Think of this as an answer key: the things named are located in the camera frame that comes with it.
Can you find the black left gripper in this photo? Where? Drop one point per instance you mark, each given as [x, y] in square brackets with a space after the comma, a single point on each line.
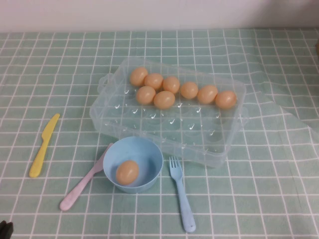
[5, 230]

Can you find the yellow plastic knife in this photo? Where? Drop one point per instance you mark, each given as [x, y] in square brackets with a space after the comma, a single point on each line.
[40, 156]

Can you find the clear plastic egg box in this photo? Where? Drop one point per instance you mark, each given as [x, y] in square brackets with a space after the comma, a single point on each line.
[174, 129]

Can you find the tan egg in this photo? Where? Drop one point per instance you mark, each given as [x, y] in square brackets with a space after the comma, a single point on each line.
[145, 94]
[207, 94]
[138, 76]
[164, 99]
[127, 172]
[153, 81]
[189, 90]
[225, 99]
[171, 84]

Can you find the pink plastic knife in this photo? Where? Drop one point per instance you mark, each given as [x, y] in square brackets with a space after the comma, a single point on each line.
[74, 191]

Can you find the light blue plastic fork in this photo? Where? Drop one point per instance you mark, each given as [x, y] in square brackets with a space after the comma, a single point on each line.
[185, 206]

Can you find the green checked tablecloth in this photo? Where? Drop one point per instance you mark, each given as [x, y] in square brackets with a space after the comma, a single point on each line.
[49, 74]

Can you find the light blue plastic bowl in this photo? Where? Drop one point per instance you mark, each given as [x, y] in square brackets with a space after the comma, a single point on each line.
[149, 154]

